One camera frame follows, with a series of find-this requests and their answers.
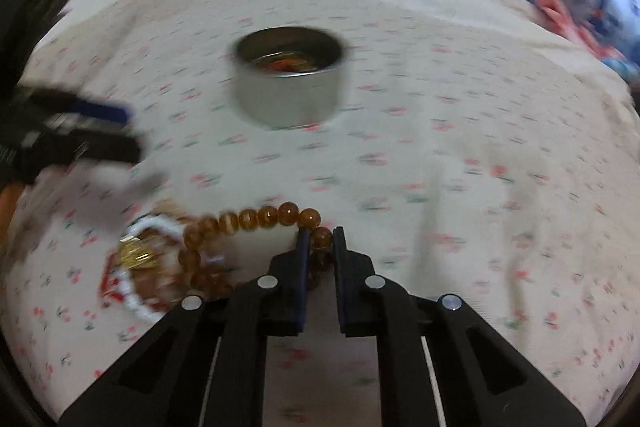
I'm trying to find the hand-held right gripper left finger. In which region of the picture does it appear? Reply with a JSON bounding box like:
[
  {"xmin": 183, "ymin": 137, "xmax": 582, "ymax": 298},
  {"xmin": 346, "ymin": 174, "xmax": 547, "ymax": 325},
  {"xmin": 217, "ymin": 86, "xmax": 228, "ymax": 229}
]
[{"xmin": 59, "ymin": 227, "xmax": 311, "ymax": 427}]

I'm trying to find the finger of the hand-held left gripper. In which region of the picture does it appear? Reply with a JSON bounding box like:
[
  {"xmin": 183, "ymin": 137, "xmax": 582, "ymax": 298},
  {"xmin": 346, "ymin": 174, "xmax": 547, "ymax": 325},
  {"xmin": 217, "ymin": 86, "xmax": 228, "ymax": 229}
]
[
  {"xmin": 27, "ymin": 88, "xmax": 135, "ymax": 126},
  {"xmin": 22, "ymin": 126, "xmax": 145, "ymax": 182}
]

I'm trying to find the amber bead bracelet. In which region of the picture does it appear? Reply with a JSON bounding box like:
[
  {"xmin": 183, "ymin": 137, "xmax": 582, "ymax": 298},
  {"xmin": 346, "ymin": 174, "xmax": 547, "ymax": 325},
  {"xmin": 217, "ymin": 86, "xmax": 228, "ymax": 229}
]
[{"xmin": 179, "ymin": 202, "xmax": 334, "ymax": 300}]

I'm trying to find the round silver metal tin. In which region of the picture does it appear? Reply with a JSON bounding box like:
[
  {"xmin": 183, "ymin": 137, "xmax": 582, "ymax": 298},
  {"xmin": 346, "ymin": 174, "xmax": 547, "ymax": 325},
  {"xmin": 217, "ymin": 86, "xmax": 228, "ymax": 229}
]
[{"xmin": 229, "ymin": 27, "xmax": 349, "ymax": 131}]

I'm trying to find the pink cloth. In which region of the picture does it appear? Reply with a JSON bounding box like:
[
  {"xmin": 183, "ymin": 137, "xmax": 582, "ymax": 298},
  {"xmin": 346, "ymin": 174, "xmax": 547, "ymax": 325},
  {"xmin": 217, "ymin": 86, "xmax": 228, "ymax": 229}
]
[{"xmin": 531, "ymin": 0, "xmax": 621, "ymax": 58}]

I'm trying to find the red cord bracelet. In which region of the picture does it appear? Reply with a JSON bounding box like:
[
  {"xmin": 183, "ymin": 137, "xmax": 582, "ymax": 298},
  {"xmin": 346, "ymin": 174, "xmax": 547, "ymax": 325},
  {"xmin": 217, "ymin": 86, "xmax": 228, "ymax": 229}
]
[{"xmin": 252, "ymin": 52, "xmax": 318, "ymax": 74}]

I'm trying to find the cherry print bed sheet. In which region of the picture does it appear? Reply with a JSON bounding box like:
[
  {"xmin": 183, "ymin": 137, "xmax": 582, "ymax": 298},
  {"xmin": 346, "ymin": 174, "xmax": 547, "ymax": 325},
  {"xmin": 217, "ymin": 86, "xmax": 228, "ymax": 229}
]
[{"xmin": 0, "ymin": 0, "xmax": 640, "ymax": 427}]

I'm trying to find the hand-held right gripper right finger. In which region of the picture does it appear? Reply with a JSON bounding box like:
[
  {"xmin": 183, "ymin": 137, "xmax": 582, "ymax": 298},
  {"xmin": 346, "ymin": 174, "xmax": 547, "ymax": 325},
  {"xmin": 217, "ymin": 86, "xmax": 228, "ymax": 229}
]
[{"xmin": 332, "ymin": 227, "xmax": 587, "ymax": 427}]

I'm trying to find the white bead bracelet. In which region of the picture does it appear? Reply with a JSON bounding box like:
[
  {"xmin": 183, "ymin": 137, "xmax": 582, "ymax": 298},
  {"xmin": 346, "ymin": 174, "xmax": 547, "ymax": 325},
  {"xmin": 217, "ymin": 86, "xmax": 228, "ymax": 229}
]
[{"xmin": 100, "ymin": 216, "xmax": 183, "ymax": 324}]

